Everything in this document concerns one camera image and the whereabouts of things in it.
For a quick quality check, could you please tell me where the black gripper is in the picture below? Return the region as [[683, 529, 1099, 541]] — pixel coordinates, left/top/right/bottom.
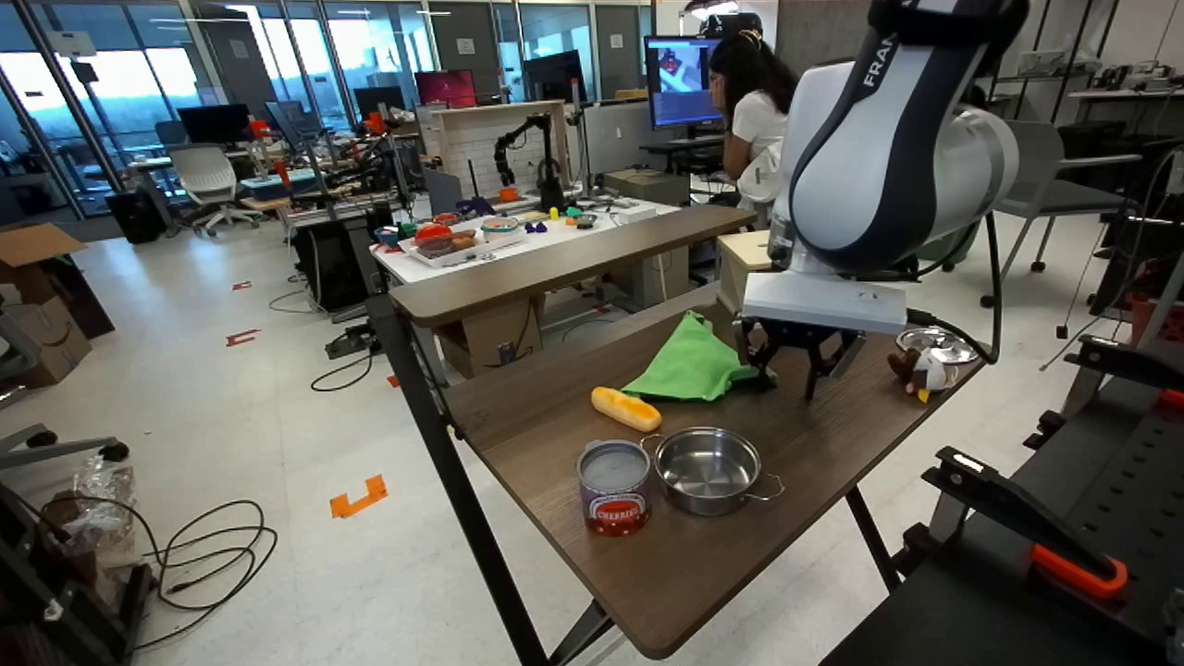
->
[[738, 315, 871, 406]]

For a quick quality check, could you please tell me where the green towel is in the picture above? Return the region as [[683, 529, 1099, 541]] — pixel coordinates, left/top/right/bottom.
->
[[623, 306, 767, 406]]

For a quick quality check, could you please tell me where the small plush toy animal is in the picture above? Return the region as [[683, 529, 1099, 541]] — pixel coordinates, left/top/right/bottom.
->
[[886, 345, 941, 406]]

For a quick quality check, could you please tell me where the small steel pot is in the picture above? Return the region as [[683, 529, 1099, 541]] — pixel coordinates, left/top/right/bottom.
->
[[649, 423, 787, 523]]

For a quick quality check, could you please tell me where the silver pot lid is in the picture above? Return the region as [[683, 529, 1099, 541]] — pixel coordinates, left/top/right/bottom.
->
[[893, 322, 983, 393]]

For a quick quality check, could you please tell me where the maroon can white lid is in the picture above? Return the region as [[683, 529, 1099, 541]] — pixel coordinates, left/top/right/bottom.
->
[[574, 437, 656, 541]]

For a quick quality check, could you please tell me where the seated person white shirt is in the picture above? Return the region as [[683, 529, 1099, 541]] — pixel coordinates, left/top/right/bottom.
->
[[706, 31, 804, 212]]

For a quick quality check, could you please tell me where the cluttered background desk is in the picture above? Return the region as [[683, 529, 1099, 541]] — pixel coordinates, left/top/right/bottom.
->
[[386, 200, 759, 329]]

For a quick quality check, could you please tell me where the white table with toys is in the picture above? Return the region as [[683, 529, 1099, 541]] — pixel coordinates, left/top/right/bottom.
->
[[365, 189, 696, 289]]

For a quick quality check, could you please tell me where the cardboard box with tape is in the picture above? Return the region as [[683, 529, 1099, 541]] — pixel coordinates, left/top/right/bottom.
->
[[438, 291, 549, 382]]

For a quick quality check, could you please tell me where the lit computer monitor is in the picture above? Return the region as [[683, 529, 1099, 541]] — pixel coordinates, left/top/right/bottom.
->
[[640, 35, 732, 133]]

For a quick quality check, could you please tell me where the grey chair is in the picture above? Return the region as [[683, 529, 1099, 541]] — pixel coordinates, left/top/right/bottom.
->
[[983, 116, 1145, 276]]

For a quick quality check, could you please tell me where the black perforated workbench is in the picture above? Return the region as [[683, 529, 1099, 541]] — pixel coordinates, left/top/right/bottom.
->
[[820, 368, 1184, 666]]

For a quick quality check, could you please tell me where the red plastic toy tray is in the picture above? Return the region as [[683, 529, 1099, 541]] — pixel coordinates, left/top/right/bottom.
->
[[411, 218, 481, 266]]

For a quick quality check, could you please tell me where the dark computer monitor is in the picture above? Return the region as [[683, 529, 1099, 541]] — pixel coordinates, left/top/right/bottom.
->
[[521, 48, 591, 111]]

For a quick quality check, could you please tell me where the pink screen monitor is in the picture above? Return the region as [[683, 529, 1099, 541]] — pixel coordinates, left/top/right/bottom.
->
[[416, 65, 481, 111]]

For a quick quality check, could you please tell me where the black computer tower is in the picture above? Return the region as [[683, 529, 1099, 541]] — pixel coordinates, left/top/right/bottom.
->
[[294, 216, 373, 315]]

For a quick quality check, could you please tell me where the white office chair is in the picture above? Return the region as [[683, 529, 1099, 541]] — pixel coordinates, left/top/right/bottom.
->
[[168, 141, 254, 236]]

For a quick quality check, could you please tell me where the black trash bin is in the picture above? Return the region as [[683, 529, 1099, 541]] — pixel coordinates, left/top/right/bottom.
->
[[104, 186, 170, 248]]

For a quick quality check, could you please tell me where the clear plastic bottle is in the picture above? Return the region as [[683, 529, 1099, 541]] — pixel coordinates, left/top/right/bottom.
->
[[73, 440, 137, 512]]

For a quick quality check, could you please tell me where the low cardboard box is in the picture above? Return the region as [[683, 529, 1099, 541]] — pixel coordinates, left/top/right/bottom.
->
[[0, 296, 95, 390]]

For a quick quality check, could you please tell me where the large cardboard box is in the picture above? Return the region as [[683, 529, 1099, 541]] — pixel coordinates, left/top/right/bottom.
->
[[0, 218, 117, 345]]

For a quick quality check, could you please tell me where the black clamp orange handle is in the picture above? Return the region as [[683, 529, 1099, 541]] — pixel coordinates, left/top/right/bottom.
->
[[921, 443, 1132, 606], [1065, 338, 1184, 418]]

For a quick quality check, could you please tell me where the wooden table with black frame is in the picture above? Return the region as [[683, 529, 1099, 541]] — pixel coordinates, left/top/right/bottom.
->
[[363, 291, 902, 666]]

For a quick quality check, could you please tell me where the black floor cable coil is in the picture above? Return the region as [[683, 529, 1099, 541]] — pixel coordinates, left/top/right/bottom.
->
[[123, 495, 280, 654]]

